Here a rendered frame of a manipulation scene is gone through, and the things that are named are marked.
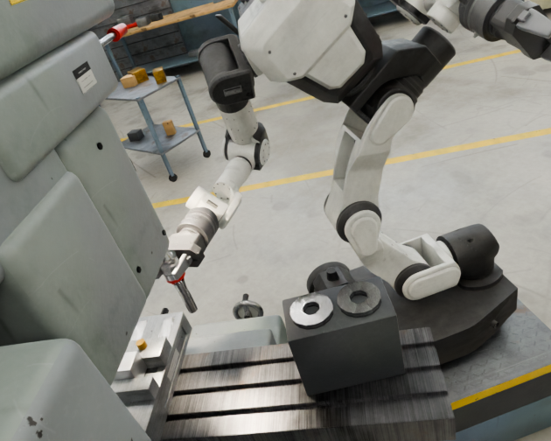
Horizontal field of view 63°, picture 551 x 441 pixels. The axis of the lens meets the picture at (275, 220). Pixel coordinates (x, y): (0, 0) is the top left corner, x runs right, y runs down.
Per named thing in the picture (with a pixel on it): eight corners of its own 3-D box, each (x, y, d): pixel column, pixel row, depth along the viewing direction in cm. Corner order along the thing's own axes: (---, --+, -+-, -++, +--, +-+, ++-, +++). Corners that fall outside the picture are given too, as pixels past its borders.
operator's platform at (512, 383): (460, 303, 226) (458, 241, 204) (564, 421, 169) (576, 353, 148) (315, 357, 222) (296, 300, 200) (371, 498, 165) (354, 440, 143)
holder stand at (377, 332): (300, 353, 109) (280, 295, 98) (389, 332, 107) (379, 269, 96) (307, 396, 99) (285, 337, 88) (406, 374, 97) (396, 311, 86)
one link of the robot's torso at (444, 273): (432, 255, 171) (429, 227, 164) (463, 288, 154) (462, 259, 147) (381, 273, 170) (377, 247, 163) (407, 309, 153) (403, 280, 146)
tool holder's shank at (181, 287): (183, 278, 104) (199, 311, 110) (181, 270, 106) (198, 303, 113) (170, 283, 104) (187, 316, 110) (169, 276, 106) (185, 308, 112)
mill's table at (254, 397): (3, 393, 135) (-12, 376, 131) (431, 347, 110) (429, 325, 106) (-46, 472, 116) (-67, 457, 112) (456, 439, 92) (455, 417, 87)
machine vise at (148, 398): (143, 334, 128) (127, 307, 122) (192, 328, 125) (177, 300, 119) (95, 458, 100) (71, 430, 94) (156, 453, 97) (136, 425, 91)
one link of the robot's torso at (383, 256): (418, 253, 169) (348, 173, 144) (448, 286, 152) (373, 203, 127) (386, 279, 172) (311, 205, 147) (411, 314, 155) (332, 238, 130)
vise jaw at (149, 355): (118, 353, 115) (111, 342, 113) (172, 346, 112) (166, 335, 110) (109, 373, 110) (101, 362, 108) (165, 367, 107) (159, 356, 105)
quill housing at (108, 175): (89, 257, 97) (3, 121, 80) (177, 242, 93) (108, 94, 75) (46, 325, 82) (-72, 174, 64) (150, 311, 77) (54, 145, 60)
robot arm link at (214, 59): (211, 87, 125) (194, 49, 113) (241, 76, 125) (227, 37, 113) (220, 117, 120) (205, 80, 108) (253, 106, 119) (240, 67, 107)
